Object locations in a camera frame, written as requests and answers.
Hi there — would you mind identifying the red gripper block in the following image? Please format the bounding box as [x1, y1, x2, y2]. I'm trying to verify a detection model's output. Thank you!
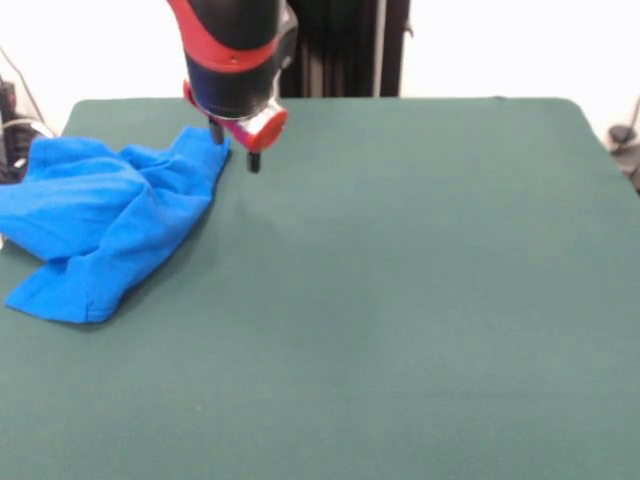
[181, 79, 290, 175]

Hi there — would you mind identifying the blue shirt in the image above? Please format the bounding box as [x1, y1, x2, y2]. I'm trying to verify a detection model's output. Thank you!
[0, 124, 234, 325]

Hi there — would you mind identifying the dark green table cloth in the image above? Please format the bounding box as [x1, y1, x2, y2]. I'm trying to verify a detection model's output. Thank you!
[0, 97, 640, 480]

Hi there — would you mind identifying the small black box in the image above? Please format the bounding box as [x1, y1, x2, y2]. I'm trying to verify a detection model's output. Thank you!
[0, 77, 19, 126]

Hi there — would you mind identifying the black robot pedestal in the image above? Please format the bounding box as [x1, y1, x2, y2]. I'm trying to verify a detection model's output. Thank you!
[277, 0, 415, 99]

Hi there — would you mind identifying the black cable bundle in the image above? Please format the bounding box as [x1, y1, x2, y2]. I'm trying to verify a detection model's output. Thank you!
[0, 117, 57, 186]

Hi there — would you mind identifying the black plug with cable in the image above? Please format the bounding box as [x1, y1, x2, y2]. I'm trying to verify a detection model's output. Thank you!
[607, 124, 640, 196]

